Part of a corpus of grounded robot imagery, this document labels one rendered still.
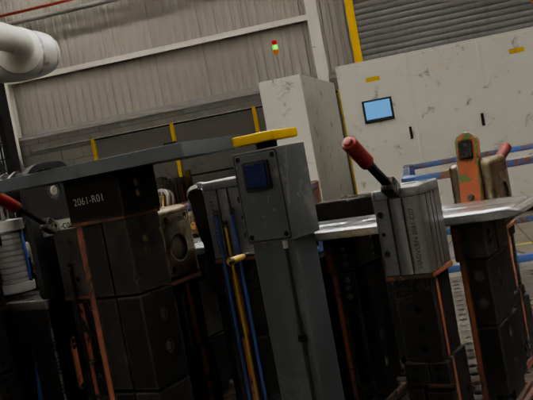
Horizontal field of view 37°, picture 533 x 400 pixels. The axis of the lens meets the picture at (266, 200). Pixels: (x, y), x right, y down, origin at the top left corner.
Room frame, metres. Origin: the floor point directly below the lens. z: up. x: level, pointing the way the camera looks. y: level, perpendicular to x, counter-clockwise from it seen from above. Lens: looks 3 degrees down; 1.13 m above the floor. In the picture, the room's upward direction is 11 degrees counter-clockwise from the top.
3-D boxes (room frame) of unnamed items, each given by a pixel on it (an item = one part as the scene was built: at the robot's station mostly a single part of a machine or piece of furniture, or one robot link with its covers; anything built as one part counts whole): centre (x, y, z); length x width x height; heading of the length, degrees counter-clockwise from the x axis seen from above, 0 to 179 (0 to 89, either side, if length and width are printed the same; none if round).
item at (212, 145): (1.13, 0.21, 1.16); 0.37 x 0.14 x 0.02; 59
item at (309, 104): (10.62, -0.69, 1.22); 2.40 x 0.54 x 2.45; 165
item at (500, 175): (1.39, -0.37, 0.88); 0.15 x 0.11 x 0.36; 149
